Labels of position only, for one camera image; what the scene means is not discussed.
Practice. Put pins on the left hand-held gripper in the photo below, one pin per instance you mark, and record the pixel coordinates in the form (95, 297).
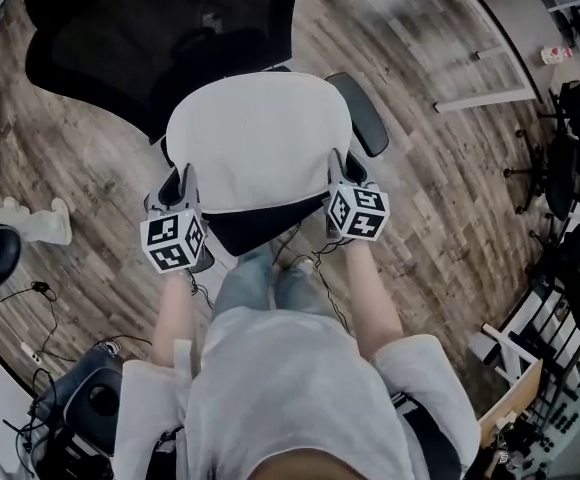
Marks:
(172, 240)

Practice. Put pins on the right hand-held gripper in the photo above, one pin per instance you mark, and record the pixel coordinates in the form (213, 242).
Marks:
(360, 213)

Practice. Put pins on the white cushion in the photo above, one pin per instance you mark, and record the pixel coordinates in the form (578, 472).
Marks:
(255, 138)

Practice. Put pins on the black office chair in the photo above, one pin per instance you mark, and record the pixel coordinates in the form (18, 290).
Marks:
(120, 43)

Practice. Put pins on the person's left forearm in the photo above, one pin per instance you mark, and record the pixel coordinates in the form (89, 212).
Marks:
(172, 318)

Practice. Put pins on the person's right forearm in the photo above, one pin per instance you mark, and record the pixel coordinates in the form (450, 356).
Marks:
(370, 298)

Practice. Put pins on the black swivel chair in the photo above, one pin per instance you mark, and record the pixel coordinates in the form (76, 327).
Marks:
(570, 133)

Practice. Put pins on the person's right shoe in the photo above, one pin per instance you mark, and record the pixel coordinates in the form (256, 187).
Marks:
(304, 266)

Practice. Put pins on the person's blue jeans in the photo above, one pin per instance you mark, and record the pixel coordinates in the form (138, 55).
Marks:
(250, 288)

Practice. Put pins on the white power strip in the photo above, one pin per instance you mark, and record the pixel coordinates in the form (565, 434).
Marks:
(29, 352)

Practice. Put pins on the person's light shirt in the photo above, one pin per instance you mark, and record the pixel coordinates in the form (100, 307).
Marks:
(280, 393)

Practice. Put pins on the dark table with white legs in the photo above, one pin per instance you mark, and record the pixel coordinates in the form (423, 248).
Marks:
(515, 13)

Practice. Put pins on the white metal rack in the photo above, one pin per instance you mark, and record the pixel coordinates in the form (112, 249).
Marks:
(510, 338)

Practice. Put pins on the red white bottle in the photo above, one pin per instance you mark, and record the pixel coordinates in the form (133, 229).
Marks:
(556, 54)

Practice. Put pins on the black waist bag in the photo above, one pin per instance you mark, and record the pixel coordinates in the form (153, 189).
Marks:
(430, 433)

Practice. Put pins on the wooden board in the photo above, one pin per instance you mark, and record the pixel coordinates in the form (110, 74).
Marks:
(512, 400)

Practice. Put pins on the person's head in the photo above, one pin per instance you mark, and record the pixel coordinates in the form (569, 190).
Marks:
(310, 468)

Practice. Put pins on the pale panel with black knobs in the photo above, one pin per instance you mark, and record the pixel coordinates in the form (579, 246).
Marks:
(560, 418)

